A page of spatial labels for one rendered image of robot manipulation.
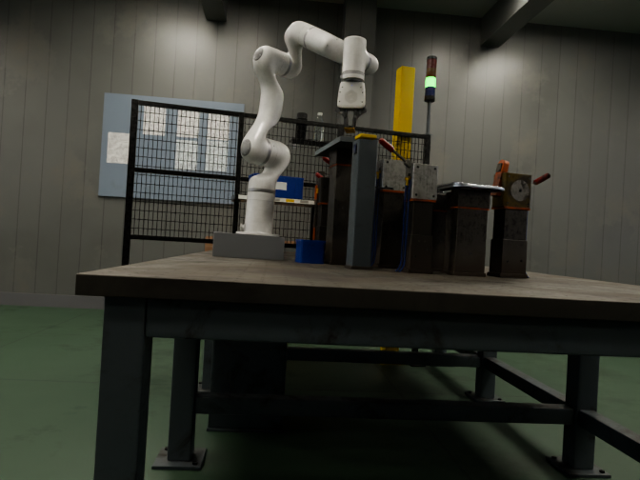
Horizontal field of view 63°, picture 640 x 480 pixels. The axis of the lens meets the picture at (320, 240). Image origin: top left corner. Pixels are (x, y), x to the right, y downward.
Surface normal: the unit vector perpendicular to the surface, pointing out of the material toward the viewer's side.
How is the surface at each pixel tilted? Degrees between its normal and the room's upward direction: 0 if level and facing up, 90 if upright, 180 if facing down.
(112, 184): 90
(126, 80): 90
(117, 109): 90
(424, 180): 90
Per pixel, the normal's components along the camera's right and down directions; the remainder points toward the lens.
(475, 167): 0.09, 0.00
